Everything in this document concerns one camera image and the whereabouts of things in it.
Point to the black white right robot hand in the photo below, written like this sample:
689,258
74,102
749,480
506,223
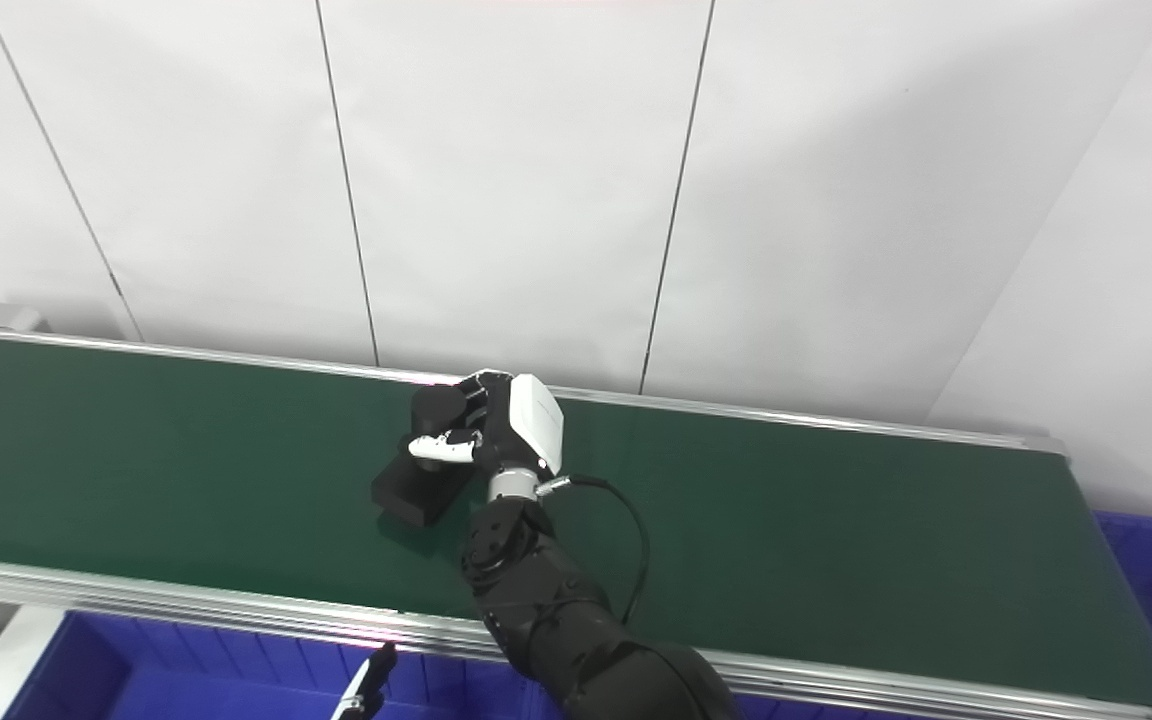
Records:
526,425

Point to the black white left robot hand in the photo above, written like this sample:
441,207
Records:
371,680

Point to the black cylinder block part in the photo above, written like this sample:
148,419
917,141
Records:
421,495

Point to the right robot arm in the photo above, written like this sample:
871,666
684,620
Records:
556,620

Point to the green conveyor belt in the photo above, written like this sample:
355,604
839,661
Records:
186,600
186,470

